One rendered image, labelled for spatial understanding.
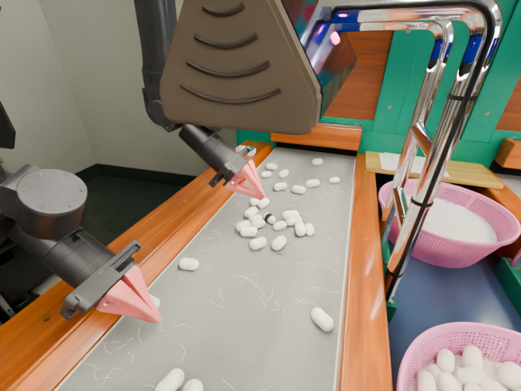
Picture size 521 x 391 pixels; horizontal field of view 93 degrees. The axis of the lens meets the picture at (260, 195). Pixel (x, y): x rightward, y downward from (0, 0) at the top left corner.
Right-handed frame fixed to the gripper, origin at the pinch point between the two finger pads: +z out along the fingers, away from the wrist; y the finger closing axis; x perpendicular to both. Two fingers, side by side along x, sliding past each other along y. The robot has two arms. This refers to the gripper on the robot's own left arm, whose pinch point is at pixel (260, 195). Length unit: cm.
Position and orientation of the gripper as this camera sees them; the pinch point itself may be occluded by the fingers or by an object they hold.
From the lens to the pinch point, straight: 50.9
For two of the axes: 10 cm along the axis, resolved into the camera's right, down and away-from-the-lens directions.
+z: 7.1, 6.9, 1.2
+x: -6.2, 5.3, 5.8
